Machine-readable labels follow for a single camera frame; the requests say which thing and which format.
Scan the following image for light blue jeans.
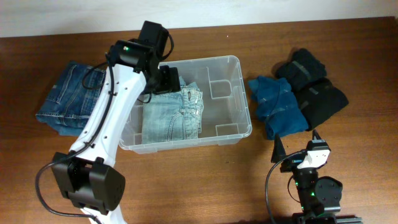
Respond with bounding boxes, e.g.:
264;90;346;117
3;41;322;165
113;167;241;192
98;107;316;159
142;77;204;144

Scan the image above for dark blue jeans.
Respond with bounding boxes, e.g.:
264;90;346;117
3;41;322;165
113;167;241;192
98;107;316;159
35;61;106;136

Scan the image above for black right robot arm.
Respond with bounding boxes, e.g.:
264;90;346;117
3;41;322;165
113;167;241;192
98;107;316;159
265;129;363;224

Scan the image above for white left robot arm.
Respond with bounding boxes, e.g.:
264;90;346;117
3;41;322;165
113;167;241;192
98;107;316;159
46;21;180;223

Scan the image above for black folded garment lower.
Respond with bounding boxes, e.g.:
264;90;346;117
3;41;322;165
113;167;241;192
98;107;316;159
295;78;349;131

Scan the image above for black folded garment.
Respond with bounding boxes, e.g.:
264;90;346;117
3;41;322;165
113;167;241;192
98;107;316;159
295;78;349;131
275;48;327;91

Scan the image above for teal blue folded garment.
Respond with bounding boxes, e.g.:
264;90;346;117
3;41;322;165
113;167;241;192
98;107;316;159
248;76;308;140

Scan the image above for clear plastic storage bin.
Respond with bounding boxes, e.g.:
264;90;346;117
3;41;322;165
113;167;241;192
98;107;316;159
119;55;252;154

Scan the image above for black folded garment upper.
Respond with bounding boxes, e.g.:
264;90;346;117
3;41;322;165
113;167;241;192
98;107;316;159
275;48;327;91

